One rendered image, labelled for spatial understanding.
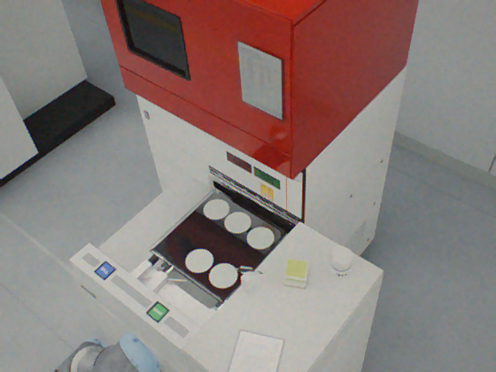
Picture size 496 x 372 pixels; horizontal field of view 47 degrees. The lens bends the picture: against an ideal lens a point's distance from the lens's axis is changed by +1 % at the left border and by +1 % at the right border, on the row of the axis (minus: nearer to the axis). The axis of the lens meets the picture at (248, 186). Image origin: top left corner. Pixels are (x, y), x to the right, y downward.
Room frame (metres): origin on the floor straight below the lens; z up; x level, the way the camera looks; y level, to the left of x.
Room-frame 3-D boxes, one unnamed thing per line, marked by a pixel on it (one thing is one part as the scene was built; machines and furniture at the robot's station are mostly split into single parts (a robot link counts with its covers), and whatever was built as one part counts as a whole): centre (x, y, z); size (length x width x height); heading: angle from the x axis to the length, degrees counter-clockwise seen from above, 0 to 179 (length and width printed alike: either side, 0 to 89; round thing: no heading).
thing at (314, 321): (0.89, -0.09, 0.89); 0.62 x 0.35 x 0.14; 137
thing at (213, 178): (1.39, -0.01, 0.89); 0.44 x 0.02 x 0.10; 47
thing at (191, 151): (1.52, 0.11, 1.02); 0.82 x 0.03 x 0.40; 47
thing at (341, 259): (1.01, -0.28, 1.01); 0.07 x 0.07 x 0.10
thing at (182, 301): (1.02, 0.29, 0.87); 0.36 x 0.08 x 0.03; 47
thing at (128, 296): (1.00, 0.42, 0.89); 0.55 x 0.09 x 0.14; 47
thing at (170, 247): (1.22, 0.12, 0.90); 0.34 x 0.34 x 0.01; 47
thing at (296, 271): (0.99, -0.13, 1.00); 0.07 x 0.07 x 0.07; 74
